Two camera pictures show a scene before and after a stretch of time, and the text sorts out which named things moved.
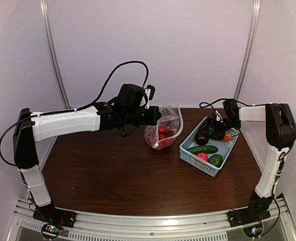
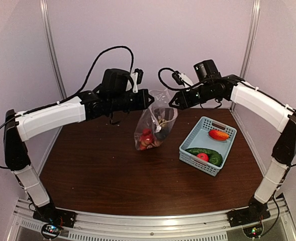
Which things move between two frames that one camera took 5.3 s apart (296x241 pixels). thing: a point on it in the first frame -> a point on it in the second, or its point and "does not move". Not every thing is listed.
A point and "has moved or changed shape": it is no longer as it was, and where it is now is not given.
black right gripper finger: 205,126 -> 177,95
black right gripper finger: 218,136 -> 174,106
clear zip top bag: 162,135 has moved or changed shape
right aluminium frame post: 250,47 does not move
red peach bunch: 166,137 -> 148,140
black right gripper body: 221,127 -> 206,94
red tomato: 204,156 does not move
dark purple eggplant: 202,138 -> 162,133
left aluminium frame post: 43,7 does not move
